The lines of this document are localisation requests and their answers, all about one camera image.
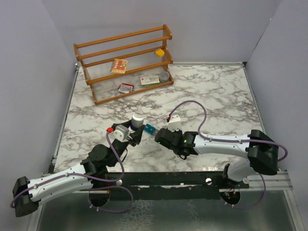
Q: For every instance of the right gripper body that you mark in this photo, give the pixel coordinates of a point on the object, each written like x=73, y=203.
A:
x=179, y=132

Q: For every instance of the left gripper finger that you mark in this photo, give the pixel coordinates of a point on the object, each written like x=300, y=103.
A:
x=125, y=124
x=135, y=137

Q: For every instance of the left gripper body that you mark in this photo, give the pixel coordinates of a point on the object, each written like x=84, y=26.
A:
x=121, y=149

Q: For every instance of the white pill bottle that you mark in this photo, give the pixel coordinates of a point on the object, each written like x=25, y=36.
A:
x=137, y=119

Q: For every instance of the blue and grey pill organizer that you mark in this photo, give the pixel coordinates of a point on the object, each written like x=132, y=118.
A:
x=151, y=130

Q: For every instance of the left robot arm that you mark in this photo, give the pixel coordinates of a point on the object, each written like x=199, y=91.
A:
x=28, y=194

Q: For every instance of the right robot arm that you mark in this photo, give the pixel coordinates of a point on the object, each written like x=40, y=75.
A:
x=258, y=153

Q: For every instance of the red white medicine box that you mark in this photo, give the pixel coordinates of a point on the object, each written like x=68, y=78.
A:
x=126, y=88

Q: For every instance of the green white medicine box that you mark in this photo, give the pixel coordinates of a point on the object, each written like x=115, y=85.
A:
x=149, y=81

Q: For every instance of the wooden three-tier shelf rack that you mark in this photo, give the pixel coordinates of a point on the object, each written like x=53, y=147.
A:
x=140, y=55

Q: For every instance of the orange spiral notebook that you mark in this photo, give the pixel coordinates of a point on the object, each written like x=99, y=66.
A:
x=119, y=66

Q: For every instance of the clear round plastic jar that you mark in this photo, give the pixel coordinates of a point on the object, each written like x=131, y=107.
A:
x=164, y=77

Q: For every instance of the yellow lidded small jar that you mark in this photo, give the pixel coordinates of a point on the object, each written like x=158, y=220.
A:
x=159, y=53

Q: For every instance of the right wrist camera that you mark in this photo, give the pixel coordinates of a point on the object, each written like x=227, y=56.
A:
x=174, y=123

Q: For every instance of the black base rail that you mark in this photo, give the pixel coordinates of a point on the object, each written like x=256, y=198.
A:
x=178, y=185

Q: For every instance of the aluminium frame rail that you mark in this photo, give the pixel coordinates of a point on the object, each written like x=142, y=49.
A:
x=279, y=182

